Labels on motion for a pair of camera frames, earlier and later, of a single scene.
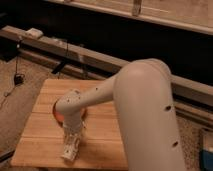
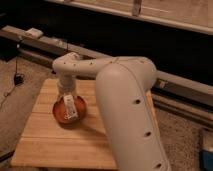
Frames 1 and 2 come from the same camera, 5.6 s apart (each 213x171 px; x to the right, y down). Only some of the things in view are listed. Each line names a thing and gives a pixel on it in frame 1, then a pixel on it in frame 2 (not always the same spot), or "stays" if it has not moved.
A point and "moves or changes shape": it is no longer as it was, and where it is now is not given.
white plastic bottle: [71, 146] moves or changes shape
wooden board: [42, 139] stays
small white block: [34, 33] stays
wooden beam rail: [192, 99] stays
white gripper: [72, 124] → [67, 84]
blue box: [206, 160] stays
